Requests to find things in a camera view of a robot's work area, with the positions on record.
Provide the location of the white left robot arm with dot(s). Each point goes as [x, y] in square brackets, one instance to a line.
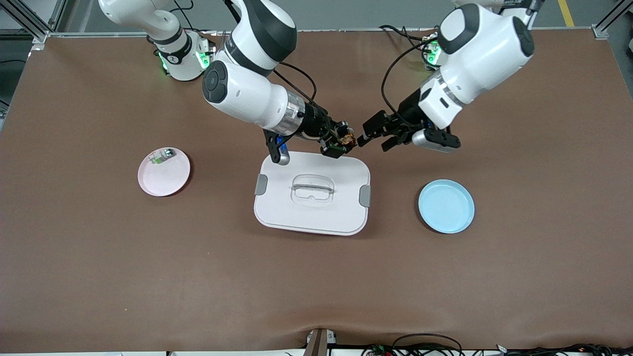
[479, 54]

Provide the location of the grey metal bracket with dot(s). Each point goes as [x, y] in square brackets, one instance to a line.
[320, 343]

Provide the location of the pink round plate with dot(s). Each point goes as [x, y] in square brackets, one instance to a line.
[163, 175]

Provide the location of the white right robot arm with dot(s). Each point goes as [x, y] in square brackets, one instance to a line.
[247, 94]

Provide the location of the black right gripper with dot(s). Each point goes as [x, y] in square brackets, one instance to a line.
[315, 120]

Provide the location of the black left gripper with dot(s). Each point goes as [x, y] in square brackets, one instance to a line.
[408, 113]

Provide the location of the green switch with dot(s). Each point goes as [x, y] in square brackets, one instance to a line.
[162, 156]

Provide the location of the aluminium frame post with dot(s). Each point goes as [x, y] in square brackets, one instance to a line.
[29, 20]
[610, 22]

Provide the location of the light blue round plate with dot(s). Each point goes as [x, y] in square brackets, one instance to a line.
[446, 206]

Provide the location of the orange switch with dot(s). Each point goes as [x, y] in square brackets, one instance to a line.
[349, 139]

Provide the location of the white lidded box grey latches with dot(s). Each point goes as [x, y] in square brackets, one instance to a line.
[296, 212]

